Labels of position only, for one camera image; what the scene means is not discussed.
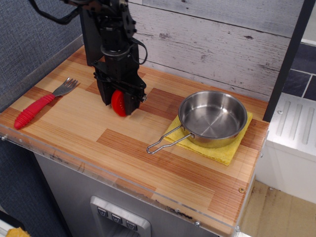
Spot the white toy sink unit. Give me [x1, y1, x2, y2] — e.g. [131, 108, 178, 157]
[255, 93, 316, 203]

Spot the silver dispenser button panel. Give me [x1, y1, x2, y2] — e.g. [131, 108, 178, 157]
[90, 196, 152, 237]

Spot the yellow cloth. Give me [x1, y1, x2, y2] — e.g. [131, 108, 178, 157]
[164, 112, 253, 166]

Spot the silver pot with wire handle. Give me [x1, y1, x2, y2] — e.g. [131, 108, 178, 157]
[146, 90, 247, 155]

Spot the red handled fork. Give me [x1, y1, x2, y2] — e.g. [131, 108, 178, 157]
[14, 78, 79, 129]

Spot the grey toy fridge cabinet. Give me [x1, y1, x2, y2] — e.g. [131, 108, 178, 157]
[35, 154, 215, 237]

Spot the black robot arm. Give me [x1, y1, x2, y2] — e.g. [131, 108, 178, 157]
[66, 0, 147, 117]

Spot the yellow object at corner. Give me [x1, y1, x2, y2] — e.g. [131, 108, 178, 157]
[6, 228, 31, 237]

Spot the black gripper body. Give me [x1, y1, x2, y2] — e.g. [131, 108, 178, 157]
[92, 55, 147, 102]

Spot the black frame post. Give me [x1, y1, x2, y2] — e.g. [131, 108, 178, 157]
[79, 9, 103, 66]
[263, 0, 316, 122]

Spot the black left frame post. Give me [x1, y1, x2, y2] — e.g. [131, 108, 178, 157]
[79, 9, 103, 66]

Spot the black right frame post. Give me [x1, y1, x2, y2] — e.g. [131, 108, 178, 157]
[263, 0, 316, 122]

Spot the clear acrylic table edge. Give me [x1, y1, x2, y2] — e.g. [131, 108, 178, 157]
[0, 125, 241, 237]

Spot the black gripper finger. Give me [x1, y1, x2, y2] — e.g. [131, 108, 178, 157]
[123, 92, 142, 116]
[96, 79, 116, 106]

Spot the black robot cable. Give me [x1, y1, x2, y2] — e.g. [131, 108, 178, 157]
[28, 0, 81, 25]

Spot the red toy pepper half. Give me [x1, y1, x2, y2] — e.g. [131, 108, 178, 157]
[111, 90, 126, 117]

